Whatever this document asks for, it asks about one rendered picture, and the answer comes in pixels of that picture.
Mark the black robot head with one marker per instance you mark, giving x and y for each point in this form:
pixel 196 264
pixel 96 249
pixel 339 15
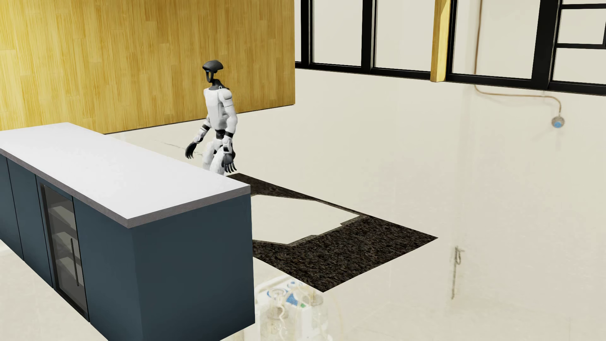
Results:
pixel 212 66

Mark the round blue wall fixture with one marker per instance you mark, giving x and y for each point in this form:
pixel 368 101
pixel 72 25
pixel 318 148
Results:
pixel 558 122

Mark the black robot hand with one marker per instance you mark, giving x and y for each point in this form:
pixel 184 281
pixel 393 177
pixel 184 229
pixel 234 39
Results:
pixel 228 161
pixel 190 150

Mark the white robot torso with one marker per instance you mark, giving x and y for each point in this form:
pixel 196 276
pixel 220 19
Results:
pixel 216 108

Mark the dark blue counter white top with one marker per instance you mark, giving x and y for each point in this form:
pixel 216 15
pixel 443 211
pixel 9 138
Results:
pixel 118 189

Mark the thin grey faucet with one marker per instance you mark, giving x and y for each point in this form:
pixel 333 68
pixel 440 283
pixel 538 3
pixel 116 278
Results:
pixel 456 265

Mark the black window frame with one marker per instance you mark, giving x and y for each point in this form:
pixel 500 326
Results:
pixel 367 35

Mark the wooden post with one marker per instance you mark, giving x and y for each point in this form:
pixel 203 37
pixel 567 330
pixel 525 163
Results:
pixel 440 38

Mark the clear glass bottles cluster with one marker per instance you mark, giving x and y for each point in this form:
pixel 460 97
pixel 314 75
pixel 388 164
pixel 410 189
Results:
pixel 289 308

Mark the white robot legs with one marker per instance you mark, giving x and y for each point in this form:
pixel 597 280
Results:
pixel 214 154

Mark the dark granite countertop slab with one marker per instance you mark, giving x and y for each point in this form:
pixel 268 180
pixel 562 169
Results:
pixel 341 251

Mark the glass door cooler cabinet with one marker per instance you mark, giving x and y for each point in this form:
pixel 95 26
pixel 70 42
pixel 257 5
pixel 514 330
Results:
pixel 64 246

